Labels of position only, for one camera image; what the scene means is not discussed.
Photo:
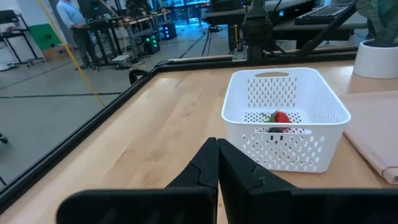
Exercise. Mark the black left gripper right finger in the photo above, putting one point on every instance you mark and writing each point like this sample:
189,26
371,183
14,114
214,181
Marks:
242,180

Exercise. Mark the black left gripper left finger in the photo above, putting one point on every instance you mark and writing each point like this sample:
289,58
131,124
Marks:
199,174

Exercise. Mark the dark round toy fruit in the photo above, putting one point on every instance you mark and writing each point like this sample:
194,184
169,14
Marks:
275,130

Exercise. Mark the red toy strawberry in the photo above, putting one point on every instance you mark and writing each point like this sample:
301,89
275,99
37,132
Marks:
281,117

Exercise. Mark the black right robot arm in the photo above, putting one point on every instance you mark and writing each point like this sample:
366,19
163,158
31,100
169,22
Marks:
257,34

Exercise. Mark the white perforated plastic basket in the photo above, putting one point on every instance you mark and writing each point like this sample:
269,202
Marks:
311,149

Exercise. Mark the black curved hook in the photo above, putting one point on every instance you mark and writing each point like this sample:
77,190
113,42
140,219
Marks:
133,74

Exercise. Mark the black tower with green lights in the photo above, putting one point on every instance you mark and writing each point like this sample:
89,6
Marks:
150,45

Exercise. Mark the pink cloth mat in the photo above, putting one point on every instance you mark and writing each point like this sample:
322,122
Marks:
373,130

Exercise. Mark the white flat box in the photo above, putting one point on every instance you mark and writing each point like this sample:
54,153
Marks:
119,58

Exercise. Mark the black tower with blue lights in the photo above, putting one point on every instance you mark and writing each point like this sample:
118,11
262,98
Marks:
168,31

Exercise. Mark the grey desk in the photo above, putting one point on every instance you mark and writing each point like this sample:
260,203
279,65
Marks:
289,26

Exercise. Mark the black office desk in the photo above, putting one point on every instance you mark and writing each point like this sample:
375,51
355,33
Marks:
224,14

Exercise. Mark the black desk support bar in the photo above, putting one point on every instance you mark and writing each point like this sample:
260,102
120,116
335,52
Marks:
323,33

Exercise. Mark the white plant pot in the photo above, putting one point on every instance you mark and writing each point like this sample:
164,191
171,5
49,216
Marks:
373,62

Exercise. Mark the cluttered wooden workbench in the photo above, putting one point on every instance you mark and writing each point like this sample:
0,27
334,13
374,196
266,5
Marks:
102,23

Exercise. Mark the brown cardboard box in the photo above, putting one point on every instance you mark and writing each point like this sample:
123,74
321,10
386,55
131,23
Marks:
57,53

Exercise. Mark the black keyboard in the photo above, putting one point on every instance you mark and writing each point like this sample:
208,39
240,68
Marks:
323,12

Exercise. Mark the person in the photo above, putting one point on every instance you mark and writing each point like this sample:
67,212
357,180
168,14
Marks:
73,15

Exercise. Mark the green panel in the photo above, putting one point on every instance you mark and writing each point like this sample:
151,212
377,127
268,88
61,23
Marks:
46,35

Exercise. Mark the teal leafy plant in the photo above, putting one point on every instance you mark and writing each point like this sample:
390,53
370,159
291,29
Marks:
382,18

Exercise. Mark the black metal rack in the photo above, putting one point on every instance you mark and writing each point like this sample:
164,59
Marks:
9,15

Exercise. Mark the black aluminium table frame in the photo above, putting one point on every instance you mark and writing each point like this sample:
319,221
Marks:
62,149

